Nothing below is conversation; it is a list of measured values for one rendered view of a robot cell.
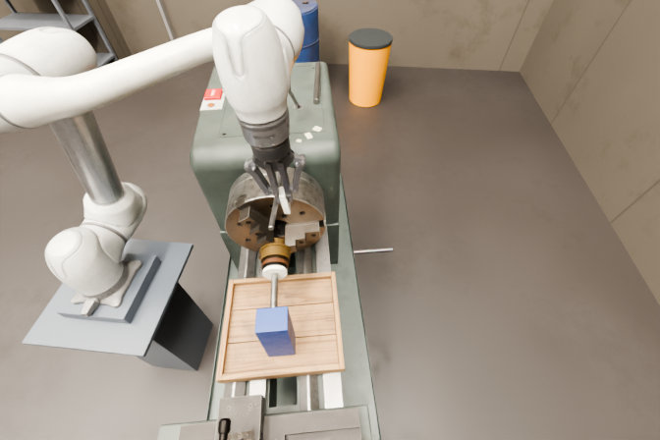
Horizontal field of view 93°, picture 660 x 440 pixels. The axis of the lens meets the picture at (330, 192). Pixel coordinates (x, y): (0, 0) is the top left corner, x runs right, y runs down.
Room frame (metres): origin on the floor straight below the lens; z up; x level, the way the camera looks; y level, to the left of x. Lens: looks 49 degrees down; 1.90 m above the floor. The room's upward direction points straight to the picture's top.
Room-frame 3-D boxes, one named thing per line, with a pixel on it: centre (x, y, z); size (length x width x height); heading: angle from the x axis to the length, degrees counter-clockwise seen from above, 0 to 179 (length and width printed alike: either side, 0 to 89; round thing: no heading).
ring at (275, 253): (0.47, 0.16, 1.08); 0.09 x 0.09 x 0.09; 5
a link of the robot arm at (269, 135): (0.47, 0.12, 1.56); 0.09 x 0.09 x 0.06
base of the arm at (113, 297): (0.50, 0.83, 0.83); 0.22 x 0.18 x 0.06; 174
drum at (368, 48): (3.00, -0.39, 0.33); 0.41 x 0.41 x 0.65
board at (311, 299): (0.34, 0.15, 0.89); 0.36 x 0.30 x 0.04; 95
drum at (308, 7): (3.23, 0.38, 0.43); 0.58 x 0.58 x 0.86
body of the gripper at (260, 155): (0.47, 0.11, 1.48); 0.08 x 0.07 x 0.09; 95
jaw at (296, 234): (0.55, 0.08, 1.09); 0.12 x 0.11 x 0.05; 95
